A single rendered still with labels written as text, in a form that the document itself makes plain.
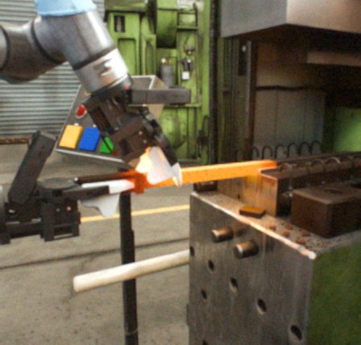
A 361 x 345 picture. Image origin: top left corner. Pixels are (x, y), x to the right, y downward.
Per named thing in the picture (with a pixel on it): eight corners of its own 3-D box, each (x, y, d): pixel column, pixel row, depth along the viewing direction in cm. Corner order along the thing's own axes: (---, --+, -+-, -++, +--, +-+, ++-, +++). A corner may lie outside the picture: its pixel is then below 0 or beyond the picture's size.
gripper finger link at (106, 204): (133, 210, 61) (79, 218, 57) (132, 177, 60) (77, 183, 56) (139, 216, 58) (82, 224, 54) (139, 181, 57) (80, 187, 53)
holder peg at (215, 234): (216, 246, 69) (217, 233, 68) (209, 240, 71) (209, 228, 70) (233, 241, 71) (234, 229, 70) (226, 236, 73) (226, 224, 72)
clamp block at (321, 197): (326, 239, 57) (329, 202, 56) (288, 223, 65) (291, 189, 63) (371, 226, 63) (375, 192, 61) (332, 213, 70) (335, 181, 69)
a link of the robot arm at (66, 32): (47, -2, 54) (88, -28, 51) (84, 63, 59) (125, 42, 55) (16, 7, 48) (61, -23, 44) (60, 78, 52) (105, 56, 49)
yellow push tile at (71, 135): (72, 147, 111) (81, 125, 113) (58, 145, 116) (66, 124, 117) (76, 149, 113) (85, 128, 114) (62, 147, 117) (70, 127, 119)
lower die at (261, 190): (275, 217, 68) (277, 174, 66) (217, 191, 85) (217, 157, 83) (400, 189, 87) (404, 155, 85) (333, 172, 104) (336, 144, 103)
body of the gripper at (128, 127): (114, 160, 62) (77, 100, 57) (152, 134, 65) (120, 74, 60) (129, 168, 55) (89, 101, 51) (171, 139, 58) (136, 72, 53)
